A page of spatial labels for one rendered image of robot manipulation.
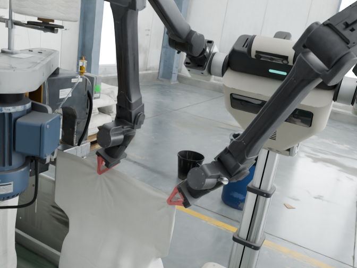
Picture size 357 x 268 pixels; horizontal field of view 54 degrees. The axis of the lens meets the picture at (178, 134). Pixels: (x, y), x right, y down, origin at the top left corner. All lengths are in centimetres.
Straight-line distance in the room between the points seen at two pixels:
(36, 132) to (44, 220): 119
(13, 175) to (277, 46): 80
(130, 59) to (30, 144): 34
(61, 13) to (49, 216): 126
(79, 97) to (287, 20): 800
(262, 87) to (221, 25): 828
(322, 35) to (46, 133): 63
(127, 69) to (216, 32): 860
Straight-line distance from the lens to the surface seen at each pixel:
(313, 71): 74
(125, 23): 94
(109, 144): 104
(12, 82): 86
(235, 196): 337
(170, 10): 108
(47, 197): 195
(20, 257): 197
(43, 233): 207
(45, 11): 95
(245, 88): 127
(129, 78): 101
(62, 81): 126
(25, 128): 89
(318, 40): 73
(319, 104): 123
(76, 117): 136
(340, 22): 75
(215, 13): 961
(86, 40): 725
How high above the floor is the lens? 157
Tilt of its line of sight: 17 degrees down
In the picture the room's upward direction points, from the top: 9 degrees clockwise
